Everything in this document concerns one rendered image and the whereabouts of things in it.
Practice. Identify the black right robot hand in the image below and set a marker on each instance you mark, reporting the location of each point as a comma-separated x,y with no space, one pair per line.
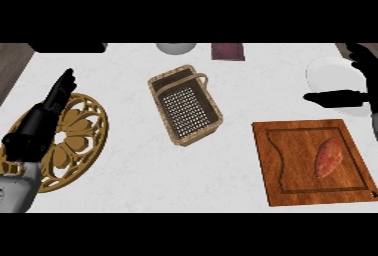
362,83

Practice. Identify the white plate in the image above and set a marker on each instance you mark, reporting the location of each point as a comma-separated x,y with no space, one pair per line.
333,75

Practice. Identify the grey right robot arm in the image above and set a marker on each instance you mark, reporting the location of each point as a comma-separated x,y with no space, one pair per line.
375,126

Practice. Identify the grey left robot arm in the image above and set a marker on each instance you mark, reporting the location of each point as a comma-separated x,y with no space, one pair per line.
17,190

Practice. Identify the orange sweet potato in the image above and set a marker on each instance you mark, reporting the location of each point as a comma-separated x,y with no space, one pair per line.
328,157

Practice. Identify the round wooden carved trivet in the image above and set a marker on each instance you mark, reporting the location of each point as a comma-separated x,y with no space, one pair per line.
74,140

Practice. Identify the dark red box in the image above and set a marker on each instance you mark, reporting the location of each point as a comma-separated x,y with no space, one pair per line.
228,51

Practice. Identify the wooden cutting board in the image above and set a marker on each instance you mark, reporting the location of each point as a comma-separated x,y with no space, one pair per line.
305,160

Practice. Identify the grey round bowl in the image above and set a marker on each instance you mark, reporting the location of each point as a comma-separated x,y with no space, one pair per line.
176,48

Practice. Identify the brown wicker basket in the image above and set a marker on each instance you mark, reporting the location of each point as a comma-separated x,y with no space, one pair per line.
186,105

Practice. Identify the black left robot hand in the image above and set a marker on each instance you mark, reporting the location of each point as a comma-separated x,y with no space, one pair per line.
37,123

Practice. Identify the black appliance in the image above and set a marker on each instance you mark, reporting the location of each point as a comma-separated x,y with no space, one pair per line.
68,47

